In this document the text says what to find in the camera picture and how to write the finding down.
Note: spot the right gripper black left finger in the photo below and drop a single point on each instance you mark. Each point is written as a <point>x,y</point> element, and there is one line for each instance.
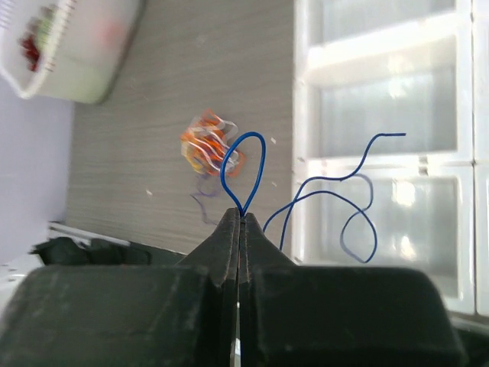
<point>129,315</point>

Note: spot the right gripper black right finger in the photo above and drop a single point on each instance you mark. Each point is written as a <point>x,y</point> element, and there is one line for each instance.
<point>298,315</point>

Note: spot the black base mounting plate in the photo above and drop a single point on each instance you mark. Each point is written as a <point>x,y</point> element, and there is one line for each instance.
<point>66,251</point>

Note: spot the white compartment tray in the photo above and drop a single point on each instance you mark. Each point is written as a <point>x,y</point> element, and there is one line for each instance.
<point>390,113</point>

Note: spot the white plastic fruit basket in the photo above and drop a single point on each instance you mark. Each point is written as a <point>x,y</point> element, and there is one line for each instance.
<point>81,44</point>

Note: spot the dark red grape bunch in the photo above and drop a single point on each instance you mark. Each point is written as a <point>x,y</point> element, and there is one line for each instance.
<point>30,51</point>

